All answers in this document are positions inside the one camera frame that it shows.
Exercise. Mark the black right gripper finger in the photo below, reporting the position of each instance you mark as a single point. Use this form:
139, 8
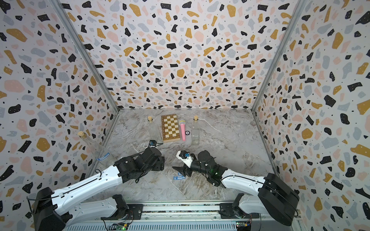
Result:
187, 172
184, 168

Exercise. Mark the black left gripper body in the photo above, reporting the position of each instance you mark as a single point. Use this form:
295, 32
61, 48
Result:
160, 165

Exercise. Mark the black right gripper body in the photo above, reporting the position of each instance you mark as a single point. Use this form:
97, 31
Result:
197, 167

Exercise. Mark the glass bottle blue label back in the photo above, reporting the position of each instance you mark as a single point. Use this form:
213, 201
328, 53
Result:
154, 131

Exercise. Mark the glass bottle blue label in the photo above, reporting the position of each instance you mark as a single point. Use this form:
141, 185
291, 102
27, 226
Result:
103, 156
154, 131

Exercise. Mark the clear glass bottle with cork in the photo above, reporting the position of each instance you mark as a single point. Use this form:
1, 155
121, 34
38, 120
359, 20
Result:
195, 133

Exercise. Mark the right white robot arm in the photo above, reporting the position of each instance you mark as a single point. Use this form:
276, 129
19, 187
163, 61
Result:
263, 195

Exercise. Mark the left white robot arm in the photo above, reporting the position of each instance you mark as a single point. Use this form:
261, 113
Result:
54, 210

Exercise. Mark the wooden chessboard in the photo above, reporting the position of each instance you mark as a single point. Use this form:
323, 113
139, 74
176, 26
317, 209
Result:
170, 128

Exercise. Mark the pink toy microphone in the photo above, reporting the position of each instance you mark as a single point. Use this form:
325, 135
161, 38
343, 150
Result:
182, 125

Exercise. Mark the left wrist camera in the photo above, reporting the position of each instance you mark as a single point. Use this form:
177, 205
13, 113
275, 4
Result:
152, 143

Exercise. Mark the left metal corner post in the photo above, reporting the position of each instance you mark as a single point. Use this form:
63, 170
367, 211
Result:
58, 8

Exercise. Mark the metal corner post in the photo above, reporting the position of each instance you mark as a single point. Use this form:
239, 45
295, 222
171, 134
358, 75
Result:
58, 8
280, 50

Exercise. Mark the right metal corner post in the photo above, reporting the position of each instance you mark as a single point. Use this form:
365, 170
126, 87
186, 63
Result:
280, 50

